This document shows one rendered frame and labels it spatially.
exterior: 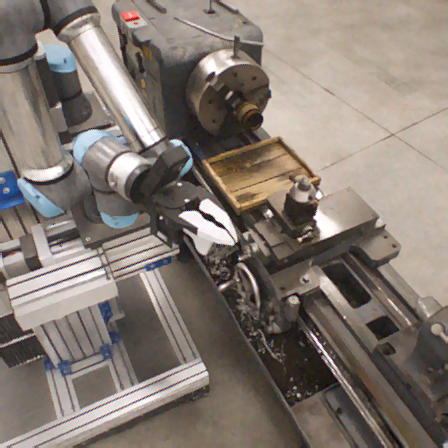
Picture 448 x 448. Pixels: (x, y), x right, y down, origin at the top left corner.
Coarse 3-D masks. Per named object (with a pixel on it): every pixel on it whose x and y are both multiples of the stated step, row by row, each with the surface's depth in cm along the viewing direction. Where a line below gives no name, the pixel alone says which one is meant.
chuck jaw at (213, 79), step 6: (210, 78) 172; (216, 78) 171; (210, 84) 172; (216, 84) 171; (222, 84) 169; (216, 90) 170; (222, 90) 171; (228, 90) 172; (228, 96) 172; (234, 96) 172; (234, 102) 174; (240, 102) 173; (234, 108) 174
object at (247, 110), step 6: (246, 102) 177; (252, 102) 175; (240, 108) 173; (246, 108) 172; (252, 108) 172; (240, 114) 173; (246, 114) 172; (252, 114) 171; (258, 114) 171; (240, 120) 174; (246, 120) 171; (252, 120) 178; (258, 120) 176; (246, 126) 173; (252, 126) 176; (258, 126) 176
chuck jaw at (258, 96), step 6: (258, 90) 182; (264, 90) 181; (270, 90) 181; (240, 96) 185; (246, 96) 180; (252, 96) 180; (258, 96) 179; (264, 96) 182; (270, 96) 183; (258, 102) 177; (258, 108) 179
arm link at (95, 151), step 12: (96, 132) 85; (84, 144) 83; (96, 144) 82; (108, 144) 82; (120, 144) 83; (84, 156) 83; (96, 156) 81; (108, 156) 80; (84, 168) 87; (96, 168) 82; (108, 168) 80; (96, 180) 85; (108, 180) 82
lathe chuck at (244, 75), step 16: (208, 64) 174; (224, 64) 171; (240, 64) 171; (256, 64) 176; (224, 80) 173; (240, 80) 176; (256, 80) 180; (192, 96) 179; (208, 96) 175; (192, 112) 187; (208, 112) 180; (224, 112) 183; (208, 128) 185; (240, 128) 193
